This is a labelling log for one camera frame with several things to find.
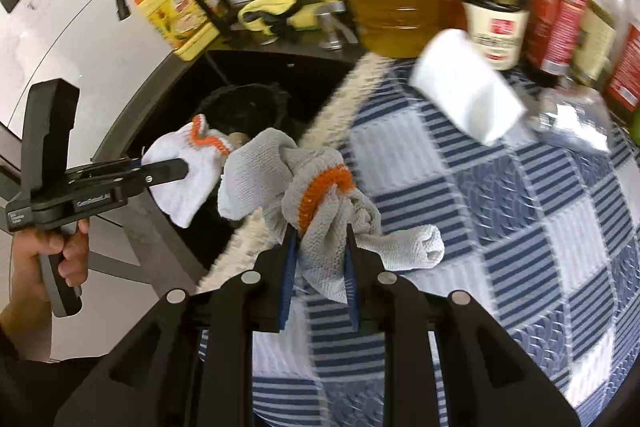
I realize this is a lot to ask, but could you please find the grey work glove orange cuff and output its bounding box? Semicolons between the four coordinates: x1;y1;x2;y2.
218;128;445;303

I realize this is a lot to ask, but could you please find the person's left forearm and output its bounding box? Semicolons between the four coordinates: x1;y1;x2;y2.
1;291;52;362

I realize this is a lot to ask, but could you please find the black trash bin bag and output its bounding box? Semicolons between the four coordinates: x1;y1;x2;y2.
196;83;288;138

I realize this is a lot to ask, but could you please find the person's left hand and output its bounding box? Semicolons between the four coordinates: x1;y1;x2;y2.
10;219;89;303

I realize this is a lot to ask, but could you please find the blue white checkered tablecloth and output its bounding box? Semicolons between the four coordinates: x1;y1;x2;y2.
213;52;639;426

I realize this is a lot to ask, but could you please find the yellow tin box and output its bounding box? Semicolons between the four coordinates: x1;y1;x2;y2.
127;0;219;62

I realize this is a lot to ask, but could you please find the yellow black cloth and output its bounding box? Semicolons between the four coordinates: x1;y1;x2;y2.
238;0;323;37

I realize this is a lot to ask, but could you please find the metal sink plunger knob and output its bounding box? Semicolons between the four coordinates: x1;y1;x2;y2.
314;4;359;51

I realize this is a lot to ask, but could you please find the crushed clear plastic bottle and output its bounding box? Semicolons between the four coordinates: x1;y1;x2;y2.
527;84;613;155

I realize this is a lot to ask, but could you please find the red label vinegar bottle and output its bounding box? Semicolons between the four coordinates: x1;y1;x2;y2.
603;20;639;126

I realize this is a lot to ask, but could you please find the olive label clear bottle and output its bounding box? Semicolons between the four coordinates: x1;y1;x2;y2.
570;0;616;86

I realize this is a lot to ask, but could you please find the red label soy sauce bottle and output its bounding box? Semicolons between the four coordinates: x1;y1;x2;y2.
524;0;587;87

